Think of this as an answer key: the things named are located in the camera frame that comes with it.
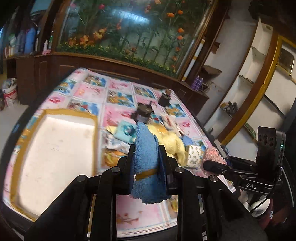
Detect pink fluffy cloth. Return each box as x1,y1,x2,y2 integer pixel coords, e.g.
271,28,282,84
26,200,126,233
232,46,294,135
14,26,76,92
200,146,227,177

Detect yellow knitted cloth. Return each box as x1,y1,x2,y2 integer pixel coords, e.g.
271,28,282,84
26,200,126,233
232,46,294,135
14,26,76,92
106,123,188,168

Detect blue terry towel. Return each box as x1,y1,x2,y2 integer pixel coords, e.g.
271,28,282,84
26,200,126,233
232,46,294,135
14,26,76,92
130,122,170,205

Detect teal tissue pack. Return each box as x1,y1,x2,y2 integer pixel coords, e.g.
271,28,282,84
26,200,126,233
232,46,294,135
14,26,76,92
114,120,136,144

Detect floral tissue pack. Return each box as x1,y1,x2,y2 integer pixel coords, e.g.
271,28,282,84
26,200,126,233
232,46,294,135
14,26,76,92
185,145,202,168

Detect light blue small cloth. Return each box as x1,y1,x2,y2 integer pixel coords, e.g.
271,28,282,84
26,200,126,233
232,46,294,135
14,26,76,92
181,136,196,147

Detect dark round jar near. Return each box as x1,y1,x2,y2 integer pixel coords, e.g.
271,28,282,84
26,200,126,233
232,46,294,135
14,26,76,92
131,101,154,123

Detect dark round jar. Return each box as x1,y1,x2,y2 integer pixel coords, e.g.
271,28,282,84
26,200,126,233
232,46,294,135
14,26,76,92
131,101,154,123
158,89,171,107

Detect dark round jar far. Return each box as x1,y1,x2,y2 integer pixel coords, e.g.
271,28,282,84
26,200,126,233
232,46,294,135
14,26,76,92
158,89,171,107

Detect gold rimmed white tray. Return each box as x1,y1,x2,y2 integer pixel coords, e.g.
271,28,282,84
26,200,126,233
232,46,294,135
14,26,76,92
10,108,98,221

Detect colourful patterned tablecloth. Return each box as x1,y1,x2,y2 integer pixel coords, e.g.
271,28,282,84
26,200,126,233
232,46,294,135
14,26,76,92
1,68,214,240

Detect white corner shelf unit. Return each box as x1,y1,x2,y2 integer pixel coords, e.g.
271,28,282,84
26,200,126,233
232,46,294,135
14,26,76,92
205,19,295,160

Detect purple bottles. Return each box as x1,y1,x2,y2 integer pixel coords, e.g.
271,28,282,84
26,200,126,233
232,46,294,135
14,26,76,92
191,75,203,91

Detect aquarium with artificial plants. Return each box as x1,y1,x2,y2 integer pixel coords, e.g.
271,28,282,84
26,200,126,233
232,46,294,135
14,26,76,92
57,1,215,78

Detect white plastic bucket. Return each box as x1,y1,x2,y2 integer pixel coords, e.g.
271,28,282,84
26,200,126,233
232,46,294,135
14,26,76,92
2,78,18,108

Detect blue water jug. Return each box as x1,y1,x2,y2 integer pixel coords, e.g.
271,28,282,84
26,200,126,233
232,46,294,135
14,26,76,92
24,27,36,54

